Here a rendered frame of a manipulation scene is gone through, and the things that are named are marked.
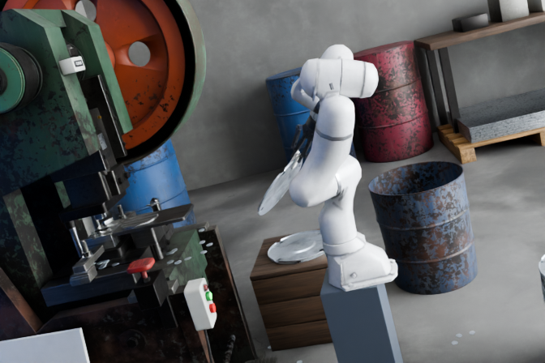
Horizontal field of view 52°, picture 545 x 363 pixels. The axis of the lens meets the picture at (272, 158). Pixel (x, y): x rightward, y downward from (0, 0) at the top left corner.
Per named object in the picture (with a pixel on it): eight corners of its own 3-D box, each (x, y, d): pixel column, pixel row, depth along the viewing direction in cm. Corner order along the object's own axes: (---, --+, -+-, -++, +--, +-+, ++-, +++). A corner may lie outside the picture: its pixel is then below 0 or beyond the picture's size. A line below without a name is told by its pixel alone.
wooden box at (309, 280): (365, 290, 258) (348, 222, 250) (366, 337, 222) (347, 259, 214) (282, 304, 266) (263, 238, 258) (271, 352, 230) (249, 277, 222)
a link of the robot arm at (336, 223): (380, 223, 177) (363, 150, 171) (338, 247, 168) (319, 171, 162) (357, 218, 186) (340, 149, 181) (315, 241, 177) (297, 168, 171)
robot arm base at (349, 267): (397, 256, 183) (388, 217, 180) (397, 284, 165) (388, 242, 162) (332, 266, 189) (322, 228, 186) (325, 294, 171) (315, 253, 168)
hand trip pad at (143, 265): (163, 279, 155) (154, 255, 153) (156, 290, 149) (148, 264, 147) (139, 284, 156) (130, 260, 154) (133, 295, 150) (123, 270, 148)
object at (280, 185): (299, 177, 245) (298, 176, 245) (306, 146, 219) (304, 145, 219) (258, 224, 234) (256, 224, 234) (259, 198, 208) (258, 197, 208)
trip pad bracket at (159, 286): (182, 324, 162) (161, 264, 158) (173, 343, 153) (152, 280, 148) (162, 328, 163) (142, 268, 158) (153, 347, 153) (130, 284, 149)
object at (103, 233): (130, 229, 193) (126, 217, 192) (114, 247, 178) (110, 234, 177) (106, 235, 194) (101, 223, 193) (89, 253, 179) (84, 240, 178)
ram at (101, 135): (136, 183, 188) (109, 99, 181) (122, 197, 174) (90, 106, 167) (90, 194, 190) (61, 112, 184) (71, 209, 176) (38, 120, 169)
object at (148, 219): (204, 237, 191) (193, 201, 188) (195, 254, 177) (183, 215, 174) (137, 252, 194) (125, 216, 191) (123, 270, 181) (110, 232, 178)
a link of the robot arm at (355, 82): (324, 23, 156) (382, 28, 156) (318, 53, 173) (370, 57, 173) (320, 86, 151) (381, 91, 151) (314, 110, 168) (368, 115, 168)
